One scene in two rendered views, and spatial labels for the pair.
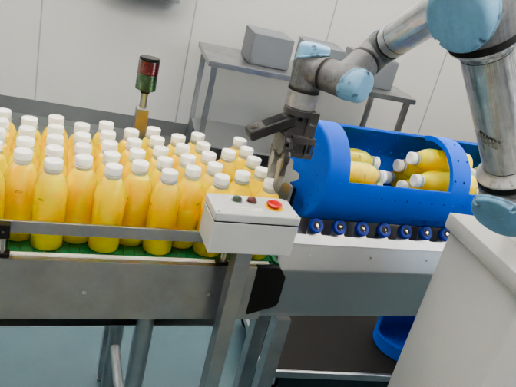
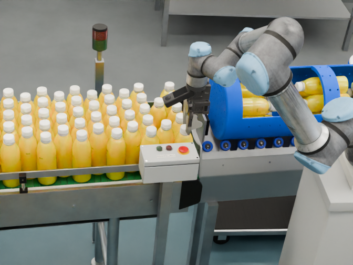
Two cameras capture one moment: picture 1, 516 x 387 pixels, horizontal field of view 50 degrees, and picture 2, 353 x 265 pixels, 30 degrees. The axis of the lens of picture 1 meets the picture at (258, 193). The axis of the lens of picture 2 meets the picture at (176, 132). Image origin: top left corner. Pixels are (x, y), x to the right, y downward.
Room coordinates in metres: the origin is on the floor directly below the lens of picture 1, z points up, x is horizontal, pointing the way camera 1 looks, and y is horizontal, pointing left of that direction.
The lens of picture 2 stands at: (-0.68, -0.24, 2.56)
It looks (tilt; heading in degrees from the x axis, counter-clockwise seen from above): 37 degrees down; 7
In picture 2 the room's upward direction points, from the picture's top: 6 degrees clockwise
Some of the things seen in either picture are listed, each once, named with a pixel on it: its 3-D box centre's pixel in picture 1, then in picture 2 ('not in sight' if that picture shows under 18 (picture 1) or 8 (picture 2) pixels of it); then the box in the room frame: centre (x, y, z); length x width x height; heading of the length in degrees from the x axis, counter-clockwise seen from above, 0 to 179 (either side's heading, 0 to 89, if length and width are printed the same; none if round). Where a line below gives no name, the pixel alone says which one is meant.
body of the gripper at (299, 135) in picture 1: (295, 132); (196, 97); (1.32, -0.05, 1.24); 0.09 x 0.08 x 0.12; 112
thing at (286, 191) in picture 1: (283, 199); (203, 125); (1.50, -0.08, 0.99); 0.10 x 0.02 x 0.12; 23
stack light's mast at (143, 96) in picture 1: (146, 83); (99, 43); (1.69, 0.42, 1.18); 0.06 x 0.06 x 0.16
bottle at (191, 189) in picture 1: (186, 208); (131, 148); (1.26, 0.17, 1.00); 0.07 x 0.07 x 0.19
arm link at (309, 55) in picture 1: (310, 67); (199, 59); (1.31, -0.05, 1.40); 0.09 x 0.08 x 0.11; 53
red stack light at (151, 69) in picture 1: (148, 67); (100, 32); (1.69, 0.42, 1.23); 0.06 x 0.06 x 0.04
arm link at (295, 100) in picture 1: (300, 99); (196, 78); (1.32, -0.04, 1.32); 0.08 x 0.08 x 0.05
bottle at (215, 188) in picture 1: (213, 217); (149, 152); (1.25, 0.09, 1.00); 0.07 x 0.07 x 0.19
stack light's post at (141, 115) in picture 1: (120, 256); (97, 159); (1.69, 0.42, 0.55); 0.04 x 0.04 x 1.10; 23
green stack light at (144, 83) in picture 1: (146, 81); (99, 42); (1.69, 0.42, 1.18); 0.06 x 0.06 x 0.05
